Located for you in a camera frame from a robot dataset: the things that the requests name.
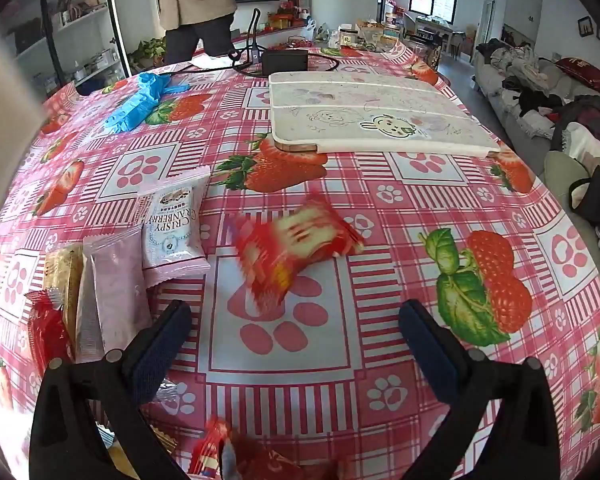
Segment long gold snack packet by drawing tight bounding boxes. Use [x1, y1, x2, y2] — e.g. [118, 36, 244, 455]
[96, 422, 178, 480]

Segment blue rubber glove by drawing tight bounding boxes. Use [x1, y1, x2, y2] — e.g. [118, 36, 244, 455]
[104, 92, 163, 134]
[137, 72, 201, 103]

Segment white folded cartoon-print mat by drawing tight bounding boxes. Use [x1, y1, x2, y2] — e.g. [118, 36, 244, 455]
[269, 71, 502, 157]

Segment grey green chair back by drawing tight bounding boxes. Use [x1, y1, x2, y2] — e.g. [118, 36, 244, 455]
[545, 152, 591, 211]

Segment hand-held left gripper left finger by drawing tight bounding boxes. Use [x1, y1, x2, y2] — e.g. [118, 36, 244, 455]
[28, 299, 193, 480]

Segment yellow biscuit packet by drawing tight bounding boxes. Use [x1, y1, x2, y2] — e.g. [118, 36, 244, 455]
[44, 242, 86, 346]

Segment black cable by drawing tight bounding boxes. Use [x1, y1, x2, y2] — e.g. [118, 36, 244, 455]
[160, 52, 341, 81]

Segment grey translucent snack packet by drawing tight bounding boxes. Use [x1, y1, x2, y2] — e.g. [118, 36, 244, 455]
[75, 255, 106, 363]

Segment red gift boxes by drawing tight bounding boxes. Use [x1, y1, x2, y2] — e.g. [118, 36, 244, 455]
[267, 2, 311, 31]

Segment red snack packet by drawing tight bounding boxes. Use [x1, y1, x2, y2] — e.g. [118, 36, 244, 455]
[24, 287, 76, 378]
[230, 195, 366, 311]
[187, 415, 341, 480]

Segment grey sofa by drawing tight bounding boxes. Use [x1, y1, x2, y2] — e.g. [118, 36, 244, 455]
[472, 57, 600, 281]

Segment white floral snack packet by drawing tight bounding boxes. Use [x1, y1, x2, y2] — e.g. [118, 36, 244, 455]
[137, 167, 212, 288]

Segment white paper sheet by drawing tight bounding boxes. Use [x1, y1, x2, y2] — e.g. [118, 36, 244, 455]
[190, 54, 233, 70]

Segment clear snack jar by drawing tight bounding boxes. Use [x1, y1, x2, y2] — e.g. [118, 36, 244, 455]
[410, 37, 441, 68]

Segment black bag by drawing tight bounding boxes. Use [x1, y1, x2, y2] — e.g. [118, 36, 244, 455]
[569, 165, 600, 231]

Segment white shelf unit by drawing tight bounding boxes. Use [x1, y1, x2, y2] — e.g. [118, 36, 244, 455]
[0, 0, 131, 96]

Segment red cushion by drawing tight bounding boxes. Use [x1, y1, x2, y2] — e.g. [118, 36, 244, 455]
[555, 57, 600, 92]

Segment green potted plant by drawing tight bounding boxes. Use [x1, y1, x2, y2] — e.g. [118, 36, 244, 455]
[130, 39, 167, 70]

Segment black power adapter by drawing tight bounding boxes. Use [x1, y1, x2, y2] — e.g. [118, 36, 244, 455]
[261, 49, 309, 77]

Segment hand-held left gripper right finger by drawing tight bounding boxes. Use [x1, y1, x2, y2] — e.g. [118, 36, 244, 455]
[399, 299, 561, 480]

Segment pink snack packet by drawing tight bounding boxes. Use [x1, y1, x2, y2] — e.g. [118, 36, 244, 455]
[84, 225, 153, 356]

